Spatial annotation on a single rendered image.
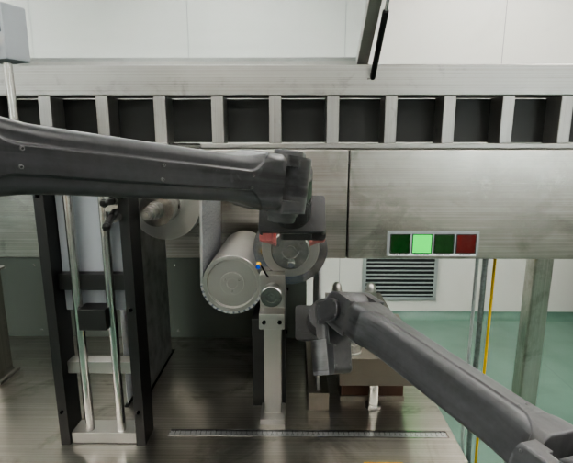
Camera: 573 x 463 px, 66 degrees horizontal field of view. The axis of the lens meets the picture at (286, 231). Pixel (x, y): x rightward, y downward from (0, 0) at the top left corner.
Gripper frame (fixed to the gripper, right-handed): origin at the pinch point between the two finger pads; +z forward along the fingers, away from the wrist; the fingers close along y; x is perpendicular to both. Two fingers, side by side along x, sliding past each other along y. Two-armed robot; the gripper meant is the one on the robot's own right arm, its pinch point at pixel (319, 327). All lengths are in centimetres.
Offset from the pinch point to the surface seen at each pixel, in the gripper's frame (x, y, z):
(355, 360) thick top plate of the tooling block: -6.8, 7.2, -2.7
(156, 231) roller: 17.7, -33.0, -11.6
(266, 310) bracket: 2.1, -10.6, -9.4
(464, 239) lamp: 26, 41, 20
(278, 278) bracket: 8.1, -8.3, -10.9
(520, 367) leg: -6, 71, 60
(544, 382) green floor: -12, 151, 194
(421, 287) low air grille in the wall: 62, 103, 267
